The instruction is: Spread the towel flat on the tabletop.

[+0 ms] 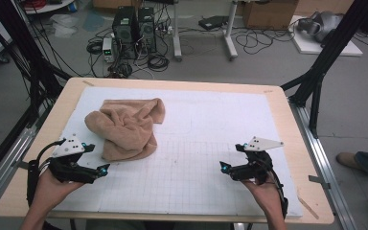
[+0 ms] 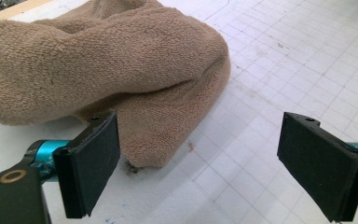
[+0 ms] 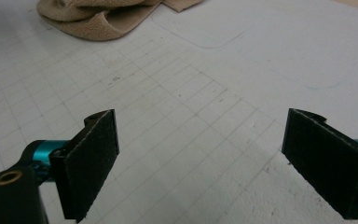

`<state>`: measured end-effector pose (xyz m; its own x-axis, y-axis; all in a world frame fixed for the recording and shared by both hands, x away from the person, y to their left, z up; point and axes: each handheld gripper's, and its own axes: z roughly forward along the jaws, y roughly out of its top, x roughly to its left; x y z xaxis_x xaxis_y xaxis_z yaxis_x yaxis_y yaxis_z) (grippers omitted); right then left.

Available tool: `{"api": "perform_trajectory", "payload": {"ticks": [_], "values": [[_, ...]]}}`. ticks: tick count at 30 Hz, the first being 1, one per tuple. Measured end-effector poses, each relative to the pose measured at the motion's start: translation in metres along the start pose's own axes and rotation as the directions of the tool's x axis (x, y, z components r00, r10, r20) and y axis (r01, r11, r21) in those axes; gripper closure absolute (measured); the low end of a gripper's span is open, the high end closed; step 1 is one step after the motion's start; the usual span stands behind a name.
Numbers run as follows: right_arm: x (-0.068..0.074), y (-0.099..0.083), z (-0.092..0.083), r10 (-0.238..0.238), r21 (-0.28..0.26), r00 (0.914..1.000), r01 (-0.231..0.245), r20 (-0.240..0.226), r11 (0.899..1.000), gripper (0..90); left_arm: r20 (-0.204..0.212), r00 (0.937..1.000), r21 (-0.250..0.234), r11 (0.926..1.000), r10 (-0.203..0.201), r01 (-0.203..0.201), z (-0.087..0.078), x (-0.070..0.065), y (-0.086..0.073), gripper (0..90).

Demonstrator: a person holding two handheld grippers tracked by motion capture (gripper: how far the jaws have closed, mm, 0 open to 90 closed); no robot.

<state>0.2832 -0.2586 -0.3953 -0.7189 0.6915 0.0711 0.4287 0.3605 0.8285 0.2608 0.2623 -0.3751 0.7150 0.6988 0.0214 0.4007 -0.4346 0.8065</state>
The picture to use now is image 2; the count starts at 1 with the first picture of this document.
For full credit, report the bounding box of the brown terry towel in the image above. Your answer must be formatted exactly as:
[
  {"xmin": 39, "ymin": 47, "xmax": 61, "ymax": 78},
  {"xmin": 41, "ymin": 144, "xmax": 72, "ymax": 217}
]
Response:
[{"xmin": 0, "ymin": 0, "xmax": 231, "ymax": 169}]

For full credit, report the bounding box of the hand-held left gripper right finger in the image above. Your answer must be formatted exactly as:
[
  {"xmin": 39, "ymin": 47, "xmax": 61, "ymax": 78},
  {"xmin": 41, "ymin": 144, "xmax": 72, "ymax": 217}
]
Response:
[{"xmin": 277, "ymin": 111, "xmax": 358, "ymax": 222}]

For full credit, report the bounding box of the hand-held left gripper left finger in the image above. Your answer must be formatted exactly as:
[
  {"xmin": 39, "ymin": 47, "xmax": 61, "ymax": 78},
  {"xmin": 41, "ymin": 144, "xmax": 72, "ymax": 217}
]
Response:
[{"xmin": 52, "ymin": 111, "xmax": 121, "ymax": 218}]

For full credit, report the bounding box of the white grid mat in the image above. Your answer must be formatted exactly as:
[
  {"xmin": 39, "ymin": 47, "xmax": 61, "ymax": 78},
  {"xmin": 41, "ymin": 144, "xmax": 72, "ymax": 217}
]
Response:
[{"xmin": 0, "ymin": 0, "xmax": 358, "ymax": 224}]

